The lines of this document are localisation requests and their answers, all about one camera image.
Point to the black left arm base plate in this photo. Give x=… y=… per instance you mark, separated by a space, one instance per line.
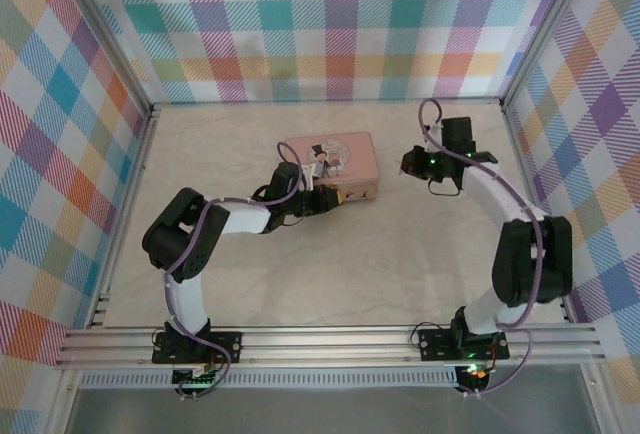
x=227 y=344

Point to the aluminium frame post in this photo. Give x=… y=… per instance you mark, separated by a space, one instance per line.
x=542 y=34
x=110 y=39

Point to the pink wedding print tin box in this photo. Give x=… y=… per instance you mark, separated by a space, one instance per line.
x=355 y=154

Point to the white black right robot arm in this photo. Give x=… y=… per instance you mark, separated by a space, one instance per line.
x=500 y=194

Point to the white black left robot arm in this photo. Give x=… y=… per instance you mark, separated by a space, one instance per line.
x=245 y=216

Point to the aluminium frame side rail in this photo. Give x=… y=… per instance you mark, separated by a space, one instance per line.
x=135 y=189

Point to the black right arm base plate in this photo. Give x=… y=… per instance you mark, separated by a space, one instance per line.
x=435 y=344

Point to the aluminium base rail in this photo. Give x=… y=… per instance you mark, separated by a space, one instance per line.
x=325 y=346

